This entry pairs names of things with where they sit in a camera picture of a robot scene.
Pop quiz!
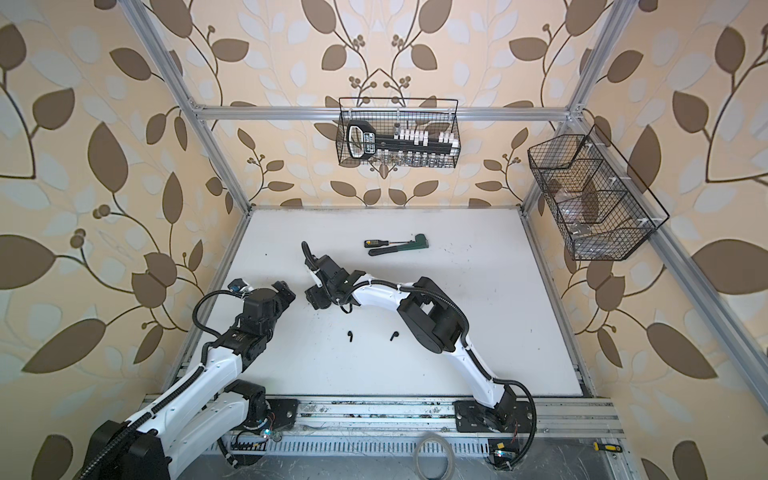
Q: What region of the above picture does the black tool set in basket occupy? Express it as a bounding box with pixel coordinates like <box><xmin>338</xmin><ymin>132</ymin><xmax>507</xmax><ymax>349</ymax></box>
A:
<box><xmin>340</xmin><ymin>120</ymin><xmax>461</xmax><ymax>165</ymax></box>

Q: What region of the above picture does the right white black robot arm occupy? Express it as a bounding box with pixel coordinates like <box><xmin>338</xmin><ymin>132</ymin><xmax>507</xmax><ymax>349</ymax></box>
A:
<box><xmin>301</xmin><ymin>242</ymin><xmax>538</xmax><ymax>437</ymax></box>

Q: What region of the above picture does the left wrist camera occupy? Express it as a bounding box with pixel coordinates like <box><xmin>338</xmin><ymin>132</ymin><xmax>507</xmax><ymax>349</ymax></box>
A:
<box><xmin>227</xmin><ymin>278</ymin><xmax>254</xmax><ymax>297</ymax></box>

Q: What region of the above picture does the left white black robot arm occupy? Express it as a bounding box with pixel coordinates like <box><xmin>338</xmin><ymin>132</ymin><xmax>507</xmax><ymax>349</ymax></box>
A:
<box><xmin>79</xmin><ymin>279</ymin><xmax>298</xmax><ymax>479</ymax></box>

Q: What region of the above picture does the back wire basket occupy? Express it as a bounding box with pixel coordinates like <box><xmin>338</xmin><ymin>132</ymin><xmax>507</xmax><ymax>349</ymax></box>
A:
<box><xmin>335</xmin><ymin>95</ymin><xmax>462</xmax><ymax>169</ymax></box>

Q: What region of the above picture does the green handled tool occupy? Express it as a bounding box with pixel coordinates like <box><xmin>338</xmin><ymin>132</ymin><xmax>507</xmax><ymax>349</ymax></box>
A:
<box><xmin>364</xmin><ymin>234</ymin><xmax>429</xmax><ymax>256</ymax></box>

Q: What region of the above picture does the side wire basket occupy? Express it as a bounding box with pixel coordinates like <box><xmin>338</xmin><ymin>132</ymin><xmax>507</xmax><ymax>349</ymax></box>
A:
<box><xmin>527</xmin><ymin>125</ymin><xmax>670</xmax><ymax>261</ymax></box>

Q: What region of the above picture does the small yellow black screwdriver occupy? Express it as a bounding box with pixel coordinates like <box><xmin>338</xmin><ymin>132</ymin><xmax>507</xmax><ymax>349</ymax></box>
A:
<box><xmin>593</xmin><ymin>442</ymin><xmax>623</xmax><ymax>453</ymax></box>

